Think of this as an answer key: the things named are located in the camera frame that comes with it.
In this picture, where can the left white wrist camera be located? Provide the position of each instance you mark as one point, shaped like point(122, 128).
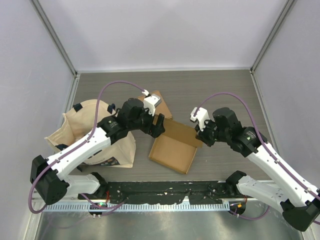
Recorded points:
point(150, 102)

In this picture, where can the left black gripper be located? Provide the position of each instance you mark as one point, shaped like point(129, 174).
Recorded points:
point(154, 130)

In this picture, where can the white slotted cable duct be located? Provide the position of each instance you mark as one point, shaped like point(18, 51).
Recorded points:
point(184, 206)

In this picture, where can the beige canvas tote bag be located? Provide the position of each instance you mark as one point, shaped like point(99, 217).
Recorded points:
point(77, 123)

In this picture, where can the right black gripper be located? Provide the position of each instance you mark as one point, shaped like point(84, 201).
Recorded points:
point(202, 135)

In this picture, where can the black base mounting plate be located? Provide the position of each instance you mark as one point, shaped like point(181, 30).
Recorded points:
point(167, 192)

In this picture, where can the brown cardboard box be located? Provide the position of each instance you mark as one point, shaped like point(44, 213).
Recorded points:
point(162, 108)
point(176, 147)

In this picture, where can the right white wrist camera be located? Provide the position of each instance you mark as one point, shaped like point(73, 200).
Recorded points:
point(199, 116)

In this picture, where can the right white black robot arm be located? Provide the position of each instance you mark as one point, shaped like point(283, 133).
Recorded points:
point(294, 197)

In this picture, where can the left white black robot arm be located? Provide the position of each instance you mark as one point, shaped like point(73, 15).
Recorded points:
point(50, 177)

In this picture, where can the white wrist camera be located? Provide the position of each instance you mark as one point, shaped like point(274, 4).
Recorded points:
point(150, 102)
point(199, 116)

